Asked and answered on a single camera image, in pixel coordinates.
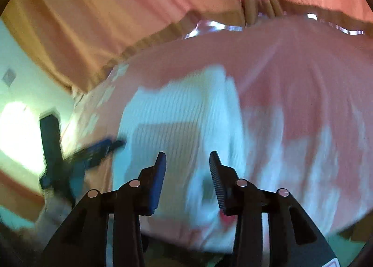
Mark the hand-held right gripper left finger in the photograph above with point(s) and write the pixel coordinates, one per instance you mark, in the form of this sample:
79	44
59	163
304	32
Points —
154	188

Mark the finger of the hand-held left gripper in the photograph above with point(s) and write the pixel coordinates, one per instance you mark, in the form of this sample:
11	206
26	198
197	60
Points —
97	151

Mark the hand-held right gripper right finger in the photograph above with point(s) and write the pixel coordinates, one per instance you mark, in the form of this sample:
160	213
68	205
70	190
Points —
218	185

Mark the white red black knit sweater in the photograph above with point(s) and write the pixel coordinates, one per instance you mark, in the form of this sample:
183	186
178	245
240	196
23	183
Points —
177	127

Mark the pink bed sheet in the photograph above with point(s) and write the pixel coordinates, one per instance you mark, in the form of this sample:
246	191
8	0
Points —
291	74

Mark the peach curtain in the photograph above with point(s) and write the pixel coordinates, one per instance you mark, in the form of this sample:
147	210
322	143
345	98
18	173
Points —
116	13

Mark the white wall switch plate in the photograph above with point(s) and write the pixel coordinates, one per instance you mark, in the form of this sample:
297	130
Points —
8	76

